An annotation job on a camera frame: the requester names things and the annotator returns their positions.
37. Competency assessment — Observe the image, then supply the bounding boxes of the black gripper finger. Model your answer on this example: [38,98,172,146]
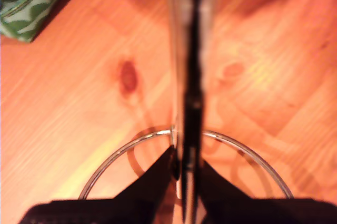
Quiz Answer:
[115,146,177,224]
[201,160,251,224]

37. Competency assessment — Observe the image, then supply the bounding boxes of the metallic paper towel stand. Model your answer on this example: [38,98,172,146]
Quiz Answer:
[78,0,294,224]

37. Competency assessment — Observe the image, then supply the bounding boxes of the green wave pattern pouch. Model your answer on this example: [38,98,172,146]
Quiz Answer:
[0,0,71,43]

